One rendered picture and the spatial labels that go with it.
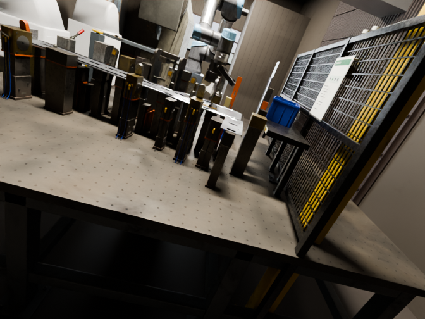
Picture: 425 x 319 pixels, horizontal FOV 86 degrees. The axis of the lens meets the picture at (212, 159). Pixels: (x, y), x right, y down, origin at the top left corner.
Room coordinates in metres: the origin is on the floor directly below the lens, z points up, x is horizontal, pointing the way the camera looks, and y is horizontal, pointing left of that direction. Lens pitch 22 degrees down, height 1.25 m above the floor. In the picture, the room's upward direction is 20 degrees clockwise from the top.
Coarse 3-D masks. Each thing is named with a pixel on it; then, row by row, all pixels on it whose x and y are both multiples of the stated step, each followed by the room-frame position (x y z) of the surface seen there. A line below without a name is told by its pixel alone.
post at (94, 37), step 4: (92, 32) 1.68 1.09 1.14; (92, 36) 1.68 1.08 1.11; (96, 36) 1.68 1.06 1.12; (100, 36) 1.69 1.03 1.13; (104, 36) 1.74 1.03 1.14; (92, 40) 1.68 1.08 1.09; (96, 40) 1.68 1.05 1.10; (100, 40) 1.70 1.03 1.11; (104, 40) 1.75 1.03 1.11; (92, 44) 1.68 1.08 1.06; (92, 48) 1.68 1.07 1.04; (92, 52) 1.68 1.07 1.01; (88, 56) 1.69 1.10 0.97; (92, 56) 1.68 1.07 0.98; (92, 68) 1.68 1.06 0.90; (92, 72) 1.68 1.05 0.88
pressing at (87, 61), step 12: (60, 48) 1.45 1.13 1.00; (84, 60) 1.34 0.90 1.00; (96, 60) 1.46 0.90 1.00; (108, 72) 1.29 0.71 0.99; (120, 72) 1.39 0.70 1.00; (144, 84) 1.30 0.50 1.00; (156, 84) 1.40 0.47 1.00; (180, 96) 1.31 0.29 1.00; (204, 108) 1.25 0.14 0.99; (228, 108) 1.47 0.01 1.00; (240, 120) 1.27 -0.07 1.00
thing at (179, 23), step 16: (144, 0) 5.95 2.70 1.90; (160, 0) 5.95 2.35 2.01; (176, 0) 5.95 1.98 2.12; (144, 16) 5.95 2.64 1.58; (160, 16) 5.95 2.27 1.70; (176, 16) 5.95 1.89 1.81; (192, 16) 6.84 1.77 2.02; (160, 32) 7.12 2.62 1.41; (176, 32) 6.27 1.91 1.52; (160, 48) 6.27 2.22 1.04; (176, 48) 6.27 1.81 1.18; (160, 80) 6.27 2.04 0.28
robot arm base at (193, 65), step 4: (188, 56) 1.94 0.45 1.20; (188, 60) 1.93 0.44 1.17; (192, 60) 1.91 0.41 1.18; (196, 60) 1.92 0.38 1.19; (188, 64) 1.91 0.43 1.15; (192, 64) 1.91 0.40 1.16; (196, 64) 1.92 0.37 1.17; (200, 64) 1.96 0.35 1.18; (188, 68) 1.90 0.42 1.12; (192, 68) 1.90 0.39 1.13; (196, 68) 1.91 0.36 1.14; (200, 68) 1.96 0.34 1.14; (196, 72) 1.91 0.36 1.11; (200, 72) 1.96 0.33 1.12
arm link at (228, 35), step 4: (224, 28) 1.31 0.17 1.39; (224, 32) 1.29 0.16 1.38; (228, 32) 1.29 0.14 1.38; (232, 32) 1.29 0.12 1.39; (224, 36) 1.29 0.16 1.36; (228, 36) 1.29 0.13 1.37; (232, 36) 1.29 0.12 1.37; (220, 40) 1.30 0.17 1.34; (224, 40) 1.29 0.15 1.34; (228, 40) 1.28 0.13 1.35; (232, 40) 1.30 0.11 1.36; (220, 44) 1.29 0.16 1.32; (224, 44) 1.28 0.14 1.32; (228, 44) 1.29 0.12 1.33; (232, 44) 1.30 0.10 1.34; (220, 48) 1.29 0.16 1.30; (224, 48) 1.28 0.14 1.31; (228, 48) 1.29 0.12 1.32; (224, 52) 1.29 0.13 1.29; (228, 52) 1.30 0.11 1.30
